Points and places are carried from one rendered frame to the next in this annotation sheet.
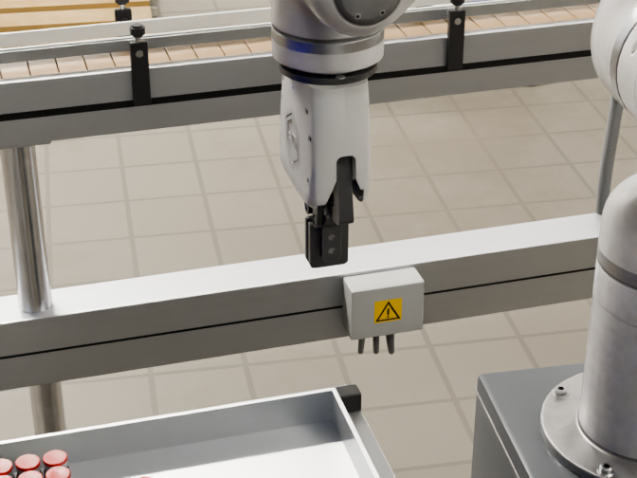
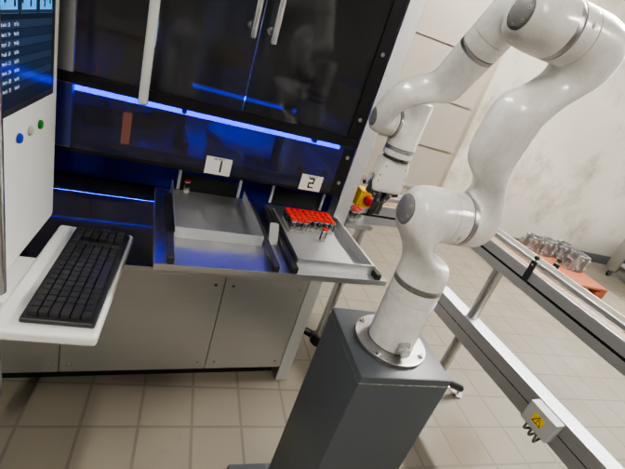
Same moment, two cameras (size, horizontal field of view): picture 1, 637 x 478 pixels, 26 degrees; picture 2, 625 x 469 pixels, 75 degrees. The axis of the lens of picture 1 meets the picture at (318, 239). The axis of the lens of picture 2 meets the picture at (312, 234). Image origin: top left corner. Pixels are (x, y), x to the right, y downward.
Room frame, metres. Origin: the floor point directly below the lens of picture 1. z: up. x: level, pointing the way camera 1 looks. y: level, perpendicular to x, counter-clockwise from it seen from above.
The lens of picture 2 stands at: (0.60, -1.11, 1.47)
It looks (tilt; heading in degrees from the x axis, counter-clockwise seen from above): 24 degrees down; 79
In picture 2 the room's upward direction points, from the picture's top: 19 degrees clockwise
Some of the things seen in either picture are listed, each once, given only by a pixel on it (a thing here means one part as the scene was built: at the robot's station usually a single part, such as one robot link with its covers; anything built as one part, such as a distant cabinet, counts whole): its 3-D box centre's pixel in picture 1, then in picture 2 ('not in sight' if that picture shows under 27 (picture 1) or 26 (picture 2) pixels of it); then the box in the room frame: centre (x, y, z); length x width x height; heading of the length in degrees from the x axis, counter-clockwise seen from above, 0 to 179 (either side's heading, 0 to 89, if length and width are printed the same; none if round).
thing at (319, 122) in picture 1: (327, 117); (390, 172); (0.97, -0.01, 1.21); 0.10 x 0.07 x 0.11; 16
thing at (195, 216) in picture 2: not in sight; (214, 210); (0.51, 0.13, 0.90); 0.34 x 0.26 x 0.04; 106
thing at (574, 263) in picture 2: not in sight; (542, 260); (3.78, 2.55, 0.16); 1.16 x 0.82 x 0.33; 10
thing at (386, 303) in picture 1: (383, 303); (541, 420); (1.85, -0.10, 0.50); 0.12 x 0.05 x 0.09; 106
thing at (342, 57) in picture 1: (326, 40); (398, 152); (0.97, -0.01, 1.27); 0.09 x 0.08 x 0.03; 16
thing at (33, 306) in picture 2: not in sight; (84, 268); (0.26, -0.22, 0.82); 0.40 x 0.14 x 0.02; 99
